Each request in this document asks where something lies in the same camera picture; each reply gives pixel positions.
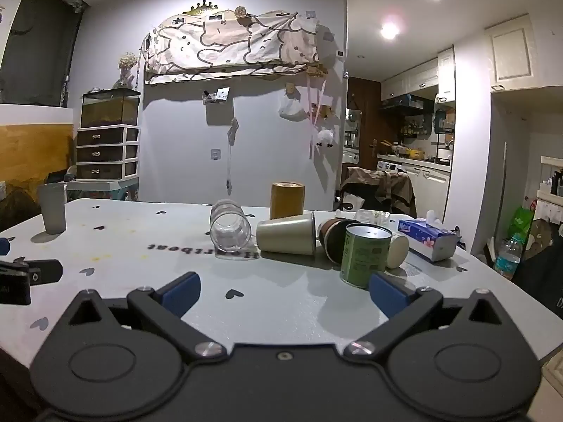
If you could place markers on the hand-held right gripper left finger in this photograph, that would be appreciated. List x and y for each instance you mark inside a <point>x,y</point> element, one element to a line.
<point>178,293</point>

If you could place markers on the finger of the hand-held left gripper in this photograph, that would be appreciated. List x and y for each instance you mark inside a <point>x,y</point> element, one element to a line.
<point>44,272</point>
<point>3,246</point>

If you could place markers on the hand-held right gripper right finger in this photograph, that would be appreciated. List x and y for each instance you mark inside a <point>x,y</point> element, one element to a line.
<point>388,295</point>

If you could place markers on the white paper cup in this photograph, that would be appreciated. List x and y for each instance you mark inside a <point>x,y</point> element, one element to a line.
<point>397,250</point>

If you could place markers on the grey plastic cup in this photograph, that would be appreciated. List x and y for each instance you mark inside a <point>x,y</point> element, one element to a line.
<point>52,211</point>

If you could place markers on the brown and black cup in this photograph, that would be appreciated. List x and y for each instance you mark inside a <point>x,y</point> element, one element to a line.
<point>332,239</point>

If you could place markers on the clear glass cup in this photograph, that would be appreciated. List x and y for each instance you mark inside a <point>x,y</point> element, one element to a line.
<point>228,233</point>

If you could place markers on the small clear plastic cup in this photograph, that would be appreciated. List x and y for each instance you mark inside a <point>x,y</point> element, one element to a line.
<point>374,217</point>

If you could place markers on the beige paper cup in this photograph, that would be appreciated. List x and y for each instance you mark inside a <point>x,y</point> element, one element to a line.
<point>283,236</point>

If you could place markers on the tan cylindrical cup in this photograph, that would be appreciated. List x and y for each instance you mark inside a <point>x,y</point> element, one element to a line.
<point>286,200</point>

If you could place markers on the green printed can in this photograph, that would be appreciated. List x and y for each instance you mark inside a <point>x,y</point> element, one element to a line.
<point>363,259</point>

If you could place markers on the blue and white tissue box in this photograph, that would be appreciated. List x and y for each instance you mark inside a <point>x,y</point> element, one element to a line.
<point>429,239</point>

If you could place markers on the grey heart print tablecloth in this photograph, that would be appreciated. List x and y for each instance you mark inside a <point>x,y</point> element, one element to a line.
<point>272,299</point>

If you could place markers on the chair with brown jacket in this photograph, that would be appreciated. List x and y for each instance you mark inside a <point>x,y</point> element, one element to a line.
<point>378,189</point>

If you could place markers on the clear water bottle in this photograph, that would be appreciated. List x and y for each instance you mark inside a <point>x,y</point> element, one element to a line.
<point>508,259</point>

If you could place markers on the white washing machine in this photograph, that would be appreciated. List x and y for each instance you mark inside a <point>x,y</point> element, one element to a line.
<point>389,166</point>

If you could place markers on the white drawer unit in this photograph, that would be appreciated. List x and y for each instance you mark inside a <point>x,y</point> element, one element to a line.
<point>107,153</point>

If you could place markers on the kitchen counter with utensils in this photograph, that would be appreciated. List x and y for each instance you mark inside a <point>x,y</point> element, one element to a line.
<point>415,156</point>

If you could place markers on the green plastic bag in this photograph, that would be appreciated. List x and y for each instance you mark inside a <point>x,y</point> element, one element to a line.
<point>522,224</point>

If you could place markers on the hanging clear strip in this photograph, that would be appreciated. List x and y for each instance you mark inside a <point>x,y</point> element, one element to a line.
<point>232,149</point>

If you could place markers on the black bag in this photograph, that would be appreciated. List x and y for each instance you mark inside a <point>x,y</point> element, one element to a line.
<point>543,272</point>

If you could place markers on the white plush toy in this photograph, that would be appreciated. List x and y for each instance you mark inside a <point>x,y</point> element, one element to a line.
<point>325,137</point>

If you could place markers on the glass fish tank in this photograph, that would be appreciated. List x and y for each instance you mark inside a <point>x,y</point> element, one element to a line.
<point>110,110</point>

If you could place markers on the brown wooden door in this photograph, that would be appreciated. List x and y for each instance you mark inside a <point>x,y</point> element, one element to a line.
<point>367,114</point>

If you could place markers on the white storage shelf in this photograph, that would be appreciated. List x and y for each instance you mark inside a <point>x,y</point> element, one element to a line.
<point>550,189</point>

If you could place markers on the dark window curtain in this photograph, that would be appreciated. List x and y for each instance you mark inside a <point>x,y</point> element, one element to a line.
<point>35,44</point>

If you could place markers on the white hanging plastic bag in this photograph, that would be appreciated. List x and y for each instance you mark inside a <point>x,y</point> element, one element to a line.
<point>291,109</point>

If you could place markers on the dried flower bouquet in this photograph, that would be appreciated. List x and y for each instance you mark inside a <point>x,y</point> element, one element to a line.
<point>127,63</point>

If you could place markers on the white upper kitchen cabinets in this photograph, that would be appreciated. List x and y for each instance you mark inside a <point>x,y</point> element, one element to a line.
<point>422,74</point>

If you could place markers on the white wall socket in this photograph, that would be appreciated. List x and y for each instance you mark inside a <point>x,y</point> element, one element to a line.
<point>215,154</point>

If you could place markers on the clear wall shelf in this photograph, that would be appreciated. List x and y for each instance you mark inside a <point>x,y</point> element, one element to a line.
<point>217,95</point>

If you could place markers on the printed cloth wall cover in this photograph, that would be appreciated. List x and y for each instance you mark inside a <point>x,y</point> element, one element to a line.
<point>228,44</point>

